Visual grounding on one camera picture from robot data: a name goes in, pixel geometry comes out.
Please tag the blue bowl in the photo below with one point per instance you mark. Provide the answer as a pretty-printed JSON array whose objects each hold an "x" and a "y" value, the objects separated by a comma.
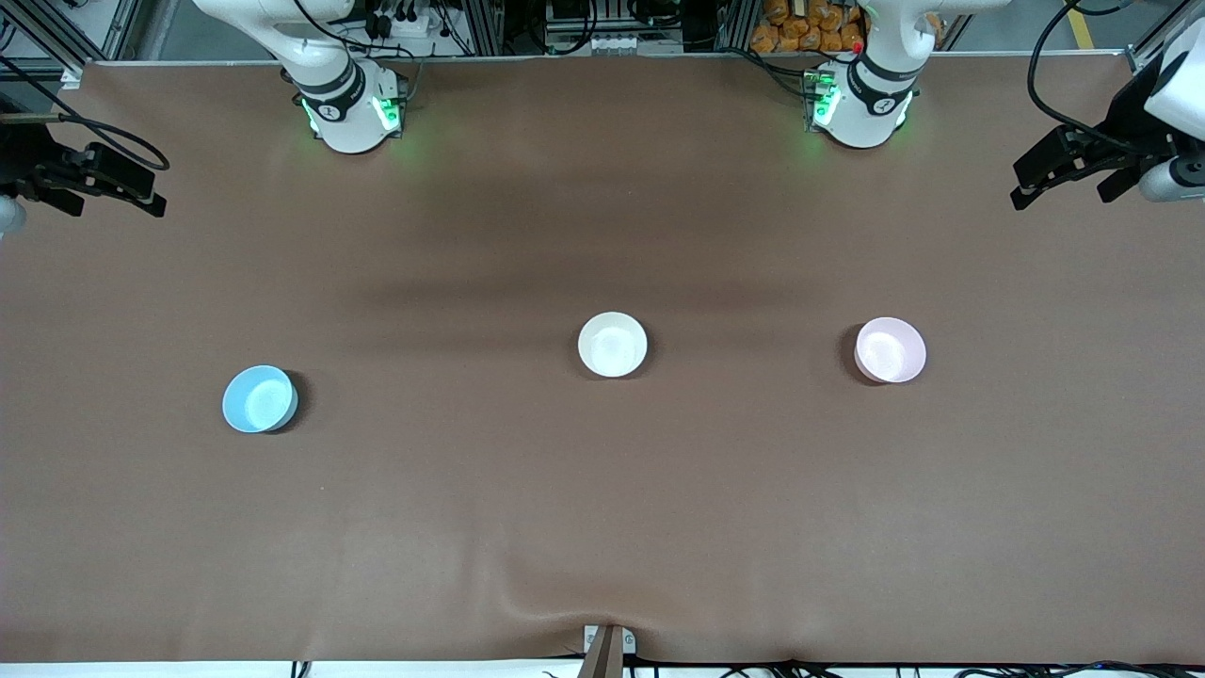
[{"x": 259, "y": 399}]

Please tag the brown table cloth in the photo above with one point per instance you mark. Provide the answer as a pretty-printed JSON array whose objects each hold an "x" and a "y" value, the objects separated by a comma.
[{"x": 602, "y": 518}]

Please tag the orange snack packets pile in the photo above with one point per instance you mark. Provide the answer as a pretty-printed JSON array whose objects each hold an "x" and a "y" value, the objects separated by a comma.
[{"x": 810, "y": 28}]

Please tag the metal table clamp bracket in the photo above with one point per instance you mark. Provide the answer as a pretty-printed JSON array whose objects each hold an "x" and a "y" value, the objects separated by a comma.
[{"x": 607, "y": 654}]

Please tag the aluminium frame rail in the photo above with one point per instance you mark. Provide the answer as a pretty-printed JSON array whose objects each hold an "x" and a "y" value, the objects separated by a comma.
[{"x": 122, "y": 28}]

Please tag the white power strip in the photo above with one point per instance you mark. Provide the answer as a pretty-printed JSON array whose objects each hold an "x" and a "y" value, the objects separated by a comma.
[{"x": 414, "y": 26}]

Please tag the white bowl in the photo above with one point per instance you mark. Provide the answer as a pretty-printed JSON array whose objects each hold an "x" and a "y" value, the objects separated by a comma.
[{"x": 612, "y": 345}]

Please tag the aluminium frame corner bracket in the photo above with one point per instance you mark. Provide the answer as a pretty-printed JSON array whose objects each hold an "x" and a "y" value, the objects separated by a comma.
[{"x": 1141, "y": 58}]

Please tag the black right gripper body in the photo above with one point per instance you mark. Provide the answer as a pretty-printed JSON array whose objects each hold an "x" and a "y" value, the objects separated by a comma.
[{"x": 21, "y": 157}]

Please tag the pink bowl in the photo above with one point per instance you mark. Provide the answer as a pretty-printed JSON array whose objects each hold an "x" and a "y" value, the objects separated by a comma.
[{"x": 890, "y": 350}]

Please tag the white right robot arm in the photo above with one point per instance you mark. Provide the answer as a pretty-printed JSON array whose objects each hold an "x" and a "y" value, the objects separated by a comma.
[{"x": 348, "y": 113}]

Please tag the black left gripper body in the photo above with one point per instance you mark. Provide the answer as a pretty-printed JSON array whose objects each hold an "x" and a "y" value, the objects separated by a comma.
[{"x": 1127, "y": 125}]

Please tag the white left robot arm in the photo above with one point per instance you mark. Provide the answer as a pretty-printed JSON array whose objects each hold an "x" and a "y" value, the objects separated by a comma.
[{"x": 866, "y": 104}]

